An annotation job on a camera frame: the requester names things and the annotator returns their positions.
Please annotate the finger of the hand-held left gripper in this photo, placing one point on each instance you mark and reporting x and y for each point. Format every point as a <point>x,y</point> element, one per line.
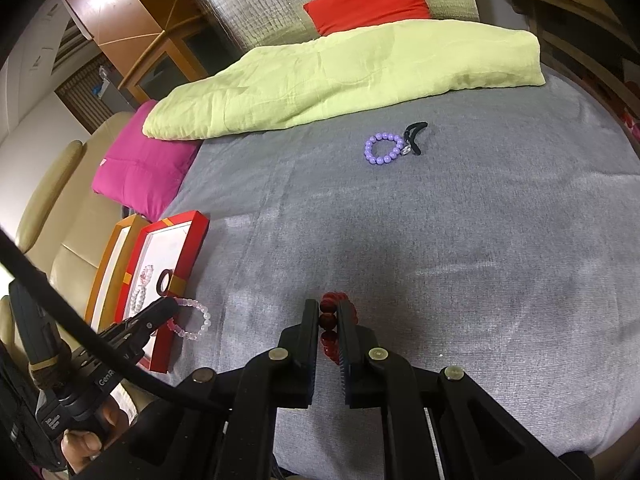
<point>152,317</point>

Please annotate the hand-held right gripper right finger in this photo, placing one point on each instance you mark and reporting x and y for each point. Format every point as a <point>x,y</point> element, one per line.
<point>352,360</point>

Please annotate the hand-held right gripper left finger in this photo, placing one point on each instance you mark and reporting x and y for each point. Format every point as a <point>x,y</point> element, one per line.
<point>302,360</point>

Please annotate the red jewelry box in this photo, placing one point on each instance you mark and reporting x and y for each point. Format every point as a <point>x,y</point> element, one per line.
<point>192,240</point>

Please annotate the person's left hand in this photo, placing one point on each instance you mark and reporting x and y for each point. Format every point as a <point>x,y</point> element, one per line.
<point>82,447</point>

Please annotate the orange box lid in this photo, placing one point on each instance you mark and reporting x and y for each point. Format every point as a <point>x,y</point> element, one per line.
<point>112,250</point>

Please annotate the beige sofa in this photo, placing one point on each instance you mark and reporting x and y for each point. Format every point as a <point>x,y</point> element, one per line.
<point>55,220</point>

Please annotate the pink pillow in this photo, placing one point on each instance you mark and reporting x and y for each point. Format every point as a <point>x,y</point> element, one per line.
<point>140,170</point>

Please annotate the light green blanket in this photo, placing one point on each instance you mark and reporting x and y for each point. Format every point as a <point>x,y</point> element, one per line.
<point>350,75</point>

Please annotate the wooden cabinet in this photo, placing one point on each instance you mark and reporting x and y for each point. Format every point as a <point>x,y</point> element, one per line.
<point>125,10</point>

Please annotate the silver foil panel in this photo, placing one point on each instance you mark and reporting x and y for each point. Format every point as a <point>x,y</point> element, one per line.
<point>250,10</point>

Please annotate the red pillow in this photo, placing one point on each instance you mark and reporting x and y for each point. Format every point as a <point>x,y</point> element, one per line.
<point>370,0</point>

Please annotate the wooden table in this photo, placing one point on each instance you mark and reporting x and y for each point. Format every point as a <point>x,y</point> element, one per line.
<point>565,10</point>

